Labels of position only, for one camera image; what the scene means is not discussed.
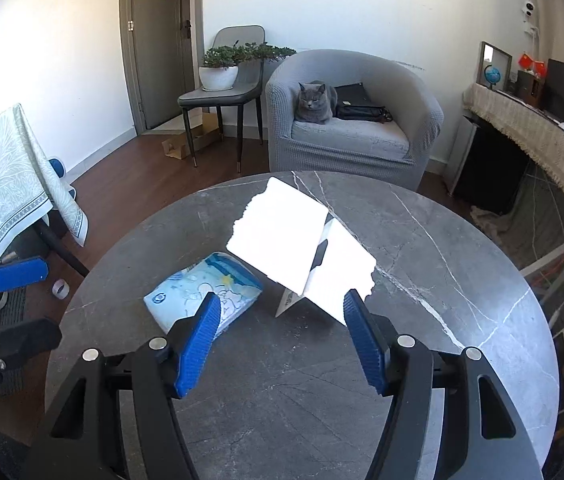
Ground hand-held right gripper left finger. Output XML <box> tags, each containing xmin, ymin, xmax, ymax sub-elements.
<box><xmin>24</xmin><ymin>291</ymin><xmax>223</xmax><ymax>480</ymax></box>

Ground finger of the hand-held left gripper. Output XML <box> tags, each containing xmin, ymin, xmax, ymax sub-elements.
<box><xmin>0</xmin><ymin>256</ymin><xmax>49</xmax><ymax>311</ymax></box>
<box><xmin>0</xmin><ymin>317</ymin><xmax>62</xmax><ymax>426</ymax></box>

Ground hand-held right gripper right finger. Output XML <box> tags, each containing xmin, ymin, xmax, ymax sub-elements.
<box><xmin>343</xmin><ymin>289</ymin><xmax>545</xmax><ymax>480</ymax></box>

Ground white cardboard box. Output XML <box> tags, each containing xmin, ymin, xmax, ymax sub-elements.
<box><xmin>225</xmin><ymin>176</ymin><xmax>378</xmax><ymax>322</ymax></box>

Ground dark table leg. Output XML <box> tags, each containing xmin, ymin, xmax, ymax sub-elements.
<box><xmin>34</xmin><ymin>220</ymin><xmax>90</xmax><ymax>278</ymax></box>

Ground blue tissue pack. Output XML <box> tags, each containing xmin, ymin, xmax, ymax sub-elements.
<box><xmin>143</xmin><ymin>252</ymin><xmax>264</xmax><ymax>338</ymax></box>

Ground table with white cloth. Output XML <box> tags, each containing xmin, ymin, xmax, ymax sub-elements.
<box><xmin>0</xmin><ymin>103</ymin><xmax>88</xmax><ymax>266</ymax></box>

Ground round grey marble table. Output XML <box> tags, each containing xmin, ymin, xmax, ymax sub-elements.
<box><xmin>44</xmin><ymin>170</ymin><xmax>560</xmax><ymax>480</ymax></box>

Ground grey armchair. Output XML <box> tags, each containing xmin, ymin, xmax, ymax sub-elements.
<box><xmin>265</xmin><ymin>49</ymin><xmax>444</xmax><ymax>192</ymax></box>

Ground flat cardboard box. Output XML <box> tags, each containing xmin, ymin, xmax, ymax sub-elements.
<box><xmin>162</xmin><ymin>112</ymin><xmax>225</xmax><ymax>160</ymax></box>

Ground black cabinet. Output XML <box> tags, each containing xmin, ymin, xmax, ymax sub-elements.
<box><xmin>444</xmin><ymin>115</ymin><xmax>533</xmax><ymax>216</ymax></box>

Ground black bag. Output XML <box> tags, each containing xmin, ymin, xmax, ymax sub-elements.
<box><xmin>332</xmin><ymin>82</ymin><xmax>394</xmax><ymax>124</ymax></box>

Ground grey dining chair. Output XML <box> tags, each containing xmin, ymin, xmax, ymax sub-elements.
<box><xmin>177</xmin><ymin>25</ymin><xmax>268</xmax><ymax>173</ymax></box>

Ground grey cat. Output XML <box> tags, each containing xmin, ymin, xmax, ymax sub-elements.
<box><xmin>294</xmin><ymin>80</ymin><xmax>345</xmax><ymax>126</ymax></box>

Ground grey door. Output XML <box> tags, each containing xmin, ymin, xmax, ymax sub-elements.
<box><xmin>121</xmin><ymin>0</ymin><xmax>203</xmax><ymax>133</ymax></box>

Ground potted plant in white pot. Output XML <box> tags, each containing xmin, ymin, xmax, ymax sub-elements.
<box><xmin>198</xmin><ymin>42</ymin><xmax>297</xmax><ymax>92</ymax></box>

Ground desk with lace cloth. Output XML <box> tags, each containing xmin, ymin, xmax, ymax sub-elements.
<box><xmin>463</xmin><ymin>82</ymin><xmax>564</xmax><ymax>236</ymax></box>

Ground small blue globe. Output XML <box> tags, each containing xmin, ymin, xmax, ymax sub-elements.
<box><xmin>482</xmin><ymin>62</ymin><xmax>503</xmax><ymax>92</ymax></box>

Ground small red flags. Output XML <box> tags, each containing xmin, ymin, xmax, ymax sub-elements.
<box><xmin>518</xmin><ymin>52</ymin><xmax>547</xmax><ymax>73</ymax></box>

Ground wooden picture frame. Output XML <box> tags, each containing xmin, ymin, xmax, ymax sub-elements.
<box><xmin>477</xmin><ymin>41</ymin><xmax>513</xmax><ymax>92</ymax></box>

